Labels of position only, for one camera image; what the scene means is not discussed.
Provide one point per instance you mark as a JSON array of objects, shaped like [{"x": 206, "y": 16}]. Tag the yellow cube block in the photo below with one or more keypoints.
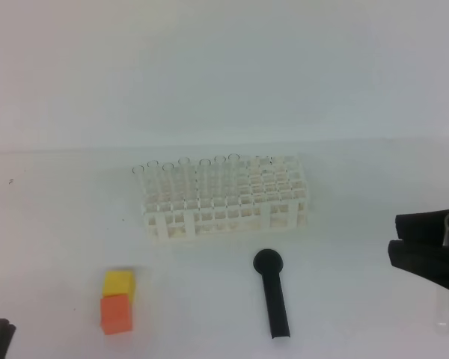
[{"x": 119, "y": 282}]

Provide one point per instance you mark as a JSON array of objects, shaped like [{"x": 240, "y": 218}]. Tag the white plastic test tube rack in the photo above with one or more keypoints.
[{"x": 272, "y": 194}]

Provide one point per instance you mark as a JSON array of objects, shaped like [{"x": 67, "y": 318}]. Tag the orange cube block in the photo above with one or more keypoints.
[{"x": 115, "y": 314}]

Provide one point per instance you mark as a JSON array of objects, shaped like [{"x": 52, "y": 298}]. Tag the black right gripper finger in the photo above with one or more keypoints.
[
  {"x": 430, "y": 263},
  {"x": 426, "y": 228}
]

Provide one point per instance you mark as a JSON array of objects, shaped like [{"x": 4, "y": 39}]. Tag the clear tube far left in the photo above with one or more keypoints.
[{"x": 140, "y": 174}]

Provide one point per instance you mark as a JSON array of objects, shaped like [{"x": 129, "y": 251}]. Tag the black round-headed scoop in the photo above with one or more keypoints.
[{"x": 269, "y": 264}]

